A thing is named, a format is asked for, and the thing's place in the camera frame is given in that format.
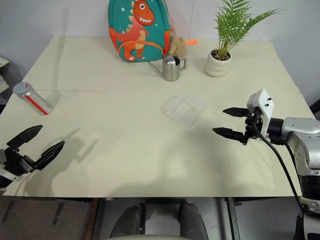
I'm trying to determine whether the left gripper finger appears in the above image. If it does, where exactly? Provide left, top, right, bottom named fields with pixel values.
left=34, top=140, right=66, bottom=171
left=6, top=124, right=44, bottom=149

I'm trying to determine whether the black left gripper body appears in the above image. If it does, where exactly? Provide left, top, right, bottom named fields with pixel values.
left=3, top=146, right=38, bottom=177

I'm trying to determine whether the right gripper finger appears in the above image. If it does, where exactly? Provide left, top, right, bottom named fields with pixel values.
left=222, top=107, right=250, bottom=118
left=212, top=127, right=247, bottom=146

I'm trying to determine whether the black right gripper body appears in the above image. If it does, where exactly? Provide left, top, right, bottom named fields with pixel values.
left=244, top=107, right=263, bottom=141

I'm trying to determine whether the clear bottle with red stripe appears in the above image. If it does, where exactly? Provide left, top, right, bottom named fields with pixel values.
left=18, top=87, right=55, bottom=116

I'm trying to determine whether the grey plastic jar lid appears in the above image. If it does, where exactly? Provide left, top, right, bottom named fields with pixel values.
left=12, top=81, right=34, bottom=96

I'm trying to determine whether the clear plastic container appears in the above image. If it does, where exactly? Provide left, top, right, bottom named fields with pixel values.
left=160, top=93, right=210, bottom=129

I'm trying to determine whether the white ribbed plant pot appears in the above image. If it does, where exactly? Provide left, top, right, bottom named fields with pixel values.
left=205, top=48, right=232, bottom=78

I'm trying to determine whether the dark grey furniture piece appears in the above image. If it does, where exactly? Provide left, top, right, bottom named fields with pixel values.
left=309, top=98, right=320, bottom=115

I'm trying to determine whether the green palm plant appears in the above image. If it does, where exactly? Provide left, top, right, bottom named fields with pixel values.
left=213, top=0, right=285, bottom=61

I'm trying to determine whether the steel watering can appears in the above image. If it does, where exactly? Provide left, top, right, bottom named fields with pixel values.
left=149, top=53, right=188, bottom=82

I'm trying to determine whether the brown plush toy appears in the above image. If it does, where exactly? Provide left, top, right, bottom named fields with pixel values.
left=169, top=34, right=188, bottom=57

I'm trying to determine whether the dark rounded shape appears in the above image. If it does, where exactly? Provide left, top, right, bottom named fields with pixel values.
left=178, top=201, right=208, bottom=240
left=109, top=203, right=147, bottom=238

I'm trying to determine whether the teal dinosaur backpack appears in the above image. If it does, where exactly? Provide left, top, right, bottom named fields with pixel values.
left=107, top=0, right=173, bottom=63

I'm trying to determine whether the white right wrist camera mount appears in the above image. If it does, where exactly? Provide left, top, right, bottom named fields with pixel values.
left=246, top=88, right=275, bottom=135

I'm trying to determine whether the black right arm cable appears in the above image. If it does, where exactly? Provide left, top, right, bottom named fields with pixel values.
left=251, top=116, right=307, bottom=215

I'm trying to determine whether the black metal table frame bar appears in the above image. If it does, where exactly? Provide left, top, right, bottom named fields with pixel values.
left=223, top=197, right=242, bottom=240
left=82, top=198, right=107, bottom=240

